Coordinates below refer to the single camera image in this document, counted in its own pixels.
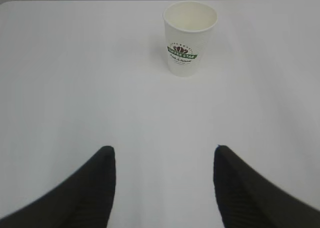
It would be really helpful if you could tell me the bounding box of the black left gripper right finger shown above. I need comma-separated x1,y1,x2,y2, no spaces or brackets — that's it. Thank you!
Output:
213,145,320,227

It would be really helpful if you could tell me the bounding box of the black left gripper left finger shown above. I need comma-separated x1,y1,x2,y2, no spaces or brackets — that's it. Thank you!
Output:
0,146,116,227

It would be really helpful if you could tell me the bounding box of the white paper coffee cup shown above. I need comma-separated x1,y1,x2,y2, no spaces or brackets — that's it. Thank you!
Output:
163,1,218,77

